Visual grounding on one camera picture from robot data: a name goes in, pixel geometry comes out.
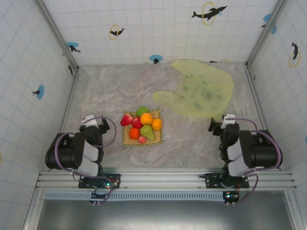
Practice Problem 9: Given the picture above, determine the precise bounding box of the dolphins and ring sticker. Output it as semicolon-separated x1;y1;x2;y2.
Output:
191;1;228;26

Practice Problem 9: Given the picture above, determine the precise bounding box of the shark on blue sticker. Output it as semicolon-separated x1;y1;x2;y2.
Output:
66;42;82;54

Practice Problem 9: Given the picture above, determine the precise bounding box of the bamboo tray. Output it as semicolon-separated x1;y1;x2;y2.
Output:
120;109;165;146

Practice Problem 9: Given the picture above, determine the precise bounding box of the orange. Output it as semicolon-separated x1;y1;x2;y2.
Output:
140;113;154;125
151;118;163;131

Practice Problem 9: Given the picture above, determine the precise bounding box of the seal on blue sticker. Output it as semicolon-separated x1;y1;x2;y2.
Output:
32;85;45;100

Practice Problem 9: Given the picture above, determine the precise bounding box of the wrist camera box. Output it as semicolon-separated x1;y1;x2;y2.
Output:
81;114;99;127
221;114;237;129

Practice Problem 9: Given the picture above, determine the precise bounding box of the controller board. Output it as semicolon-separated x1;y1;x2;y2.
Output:
223;191;240;205
90;191;113;205

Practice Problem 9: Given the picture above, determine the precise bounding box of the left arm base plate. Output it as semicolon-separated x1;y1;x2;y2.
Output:
78;172;121;190

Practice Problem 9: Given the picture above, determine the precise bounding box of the aluminium corner post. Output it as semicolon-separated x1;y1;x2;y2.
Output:
246;0;288;67
35;0;80;73

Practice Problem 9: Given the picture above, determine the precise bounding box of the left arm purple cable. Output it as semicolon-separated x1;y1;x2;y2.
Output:
54;115;118;204

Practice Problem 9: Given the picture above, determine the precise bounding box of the seal and ring sticker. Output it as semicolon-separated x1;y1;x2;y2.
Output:
109;23;126;40

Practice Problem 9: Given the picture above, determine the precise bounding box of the yellow-green plastic bag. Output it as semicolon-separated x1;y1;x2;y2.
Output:
152;59;235;120

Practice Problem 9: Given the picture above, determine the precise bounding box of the right controller board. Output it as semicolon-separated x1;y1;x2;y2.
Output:
223;191;240;205

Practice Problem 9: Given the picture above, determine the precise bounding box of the red apple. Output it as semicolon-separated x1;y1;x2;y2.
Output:
131;116;144;130

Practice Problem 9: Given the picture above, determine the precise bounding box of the aluminium mounting rail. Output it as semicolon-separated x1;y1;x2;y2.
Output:
35;168;295;191

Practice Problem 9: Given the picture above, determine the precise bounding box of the orange-red persimmon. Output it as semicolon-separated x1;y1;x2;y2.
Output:
129;128;141;140

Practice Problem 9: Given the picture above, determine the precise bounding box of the slotted cable duct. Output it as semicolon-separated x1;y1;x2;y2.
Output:
44;191;227;202

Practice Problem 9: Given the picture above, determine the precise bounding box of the left controller board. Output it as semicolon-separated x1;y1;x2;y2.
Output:
90;191;113;205

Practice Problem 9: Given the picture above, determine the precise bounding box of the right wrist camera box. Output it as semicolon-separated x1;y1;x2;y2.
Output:
221;114;237;129

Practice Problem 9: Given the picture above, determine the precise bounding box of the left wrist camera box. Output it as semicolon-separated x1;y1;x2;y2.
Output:
81;114;99;127

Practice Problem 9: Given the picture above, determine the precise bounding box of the aluminium side rail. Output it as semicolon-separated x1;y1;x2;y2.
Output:
58;71;81;135
245;64;268;131

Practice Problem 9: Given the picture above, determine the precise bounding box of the red strawberry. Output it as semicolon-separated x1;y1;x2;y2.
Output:
120;113;134;127

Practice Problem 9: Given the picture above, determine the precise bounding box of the green pear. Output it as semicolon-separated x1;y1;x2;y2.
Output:
140;124;156;141

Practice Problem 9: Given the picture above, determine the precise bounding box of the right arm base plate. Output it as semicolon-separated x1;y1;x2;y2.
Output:
200;172;250;190

